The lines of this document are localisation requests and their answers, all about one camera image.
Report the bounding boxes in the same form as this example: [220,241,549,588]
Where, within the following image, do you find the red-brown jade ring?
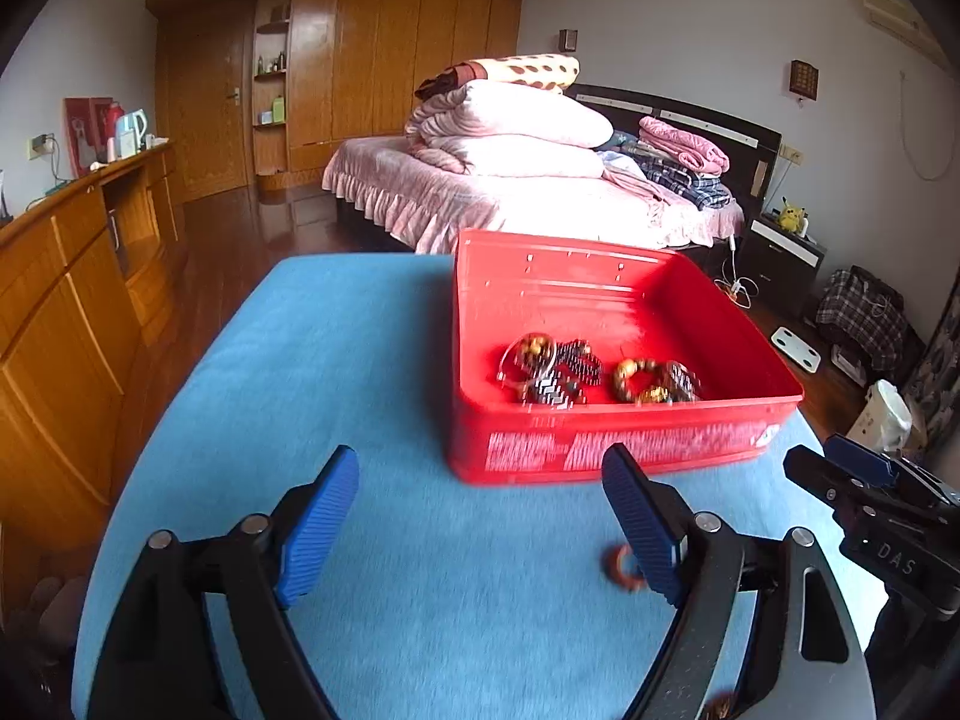
[598,542,648,593]

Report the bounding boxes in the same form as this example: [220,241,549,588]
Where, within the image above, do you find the brown wooden bead bracelet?
[610,356,705,407]

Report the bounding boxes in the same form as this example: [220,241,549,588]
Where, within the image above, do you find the multicolour bead bracelet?
[550,338,605,403]

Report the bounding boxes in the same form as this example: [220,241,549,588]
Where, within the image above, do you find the thin silver bangle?
[494,332,558,401]

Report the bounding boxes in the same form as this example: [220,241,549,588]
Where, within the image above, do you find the white plastic appliance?
[846,379,913,454]

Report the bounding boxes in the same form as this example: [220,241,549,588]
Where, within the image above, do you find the white bathroom scale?
[771,327,822,376]

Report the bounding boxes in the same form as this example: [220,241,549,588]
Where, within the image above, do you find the blue table cloth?
[70,252,887,720]

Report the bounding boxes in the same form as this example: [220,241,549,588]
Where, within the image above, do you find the plaid fabric bag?
[814,265,910,374]

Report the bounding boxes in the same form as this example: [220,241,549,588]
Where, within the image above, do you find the black bedside table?
[737,215,827,317]

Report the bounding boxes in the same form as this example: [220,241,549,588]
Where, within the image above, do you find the red metal tin box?
[448,231,804,484]

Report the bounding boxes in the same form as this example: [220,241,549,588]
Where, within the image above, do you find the yellow pikachu plush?
[776,197,809,238]

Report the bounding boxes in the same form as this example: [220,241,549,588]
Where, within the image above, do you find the folded plaid clothes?
[597,130,734,210]

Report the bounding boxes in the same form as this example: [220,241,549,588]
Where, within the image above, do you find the wooden sideboard cabinet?
[2,145,187,611]

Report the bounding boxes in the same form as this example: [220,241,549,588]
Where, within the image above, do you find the bed with pink cover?
[322,83,782,254]

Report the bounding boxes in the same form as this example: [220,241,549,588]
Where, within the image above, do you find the folded pink blanket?
[638,115,731,177]

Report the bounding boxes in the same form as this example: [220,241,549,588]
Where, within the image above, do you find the stacked pink white quilts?
[405,80,613,179]

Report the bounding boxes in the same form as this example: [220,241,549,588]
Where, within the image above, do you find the white electric kettle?
[114,109,148,160]

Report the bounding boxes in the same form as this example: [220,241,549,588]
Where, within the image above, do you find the wooden wardrobe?
[145,0,523,202]

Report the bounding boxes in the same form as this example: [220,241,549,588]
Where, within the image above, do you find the spotted cream pillow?
[413,52,583,103]

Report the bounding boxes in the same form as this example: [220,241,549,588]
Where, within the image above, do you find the white charger cable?
[711,232,763,313]

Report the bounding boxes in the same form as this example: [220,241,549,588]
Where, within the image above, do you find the wall air conditioner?
[861,0,952,71]

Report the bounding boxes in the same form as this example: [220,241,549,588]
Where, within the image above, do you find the red picture frame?
[62,98,124,179]

